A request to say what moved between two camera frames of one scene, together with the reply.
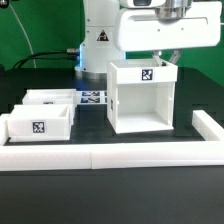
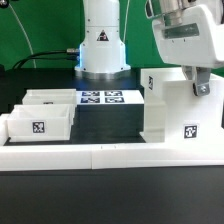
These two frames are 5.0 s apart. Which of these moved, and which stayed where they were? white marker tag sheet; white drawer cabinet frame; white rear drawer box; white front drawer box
Moved: white drawer cabinet frame
Stayed: white front drawer box; white marker tag sheet; white rear drawer box
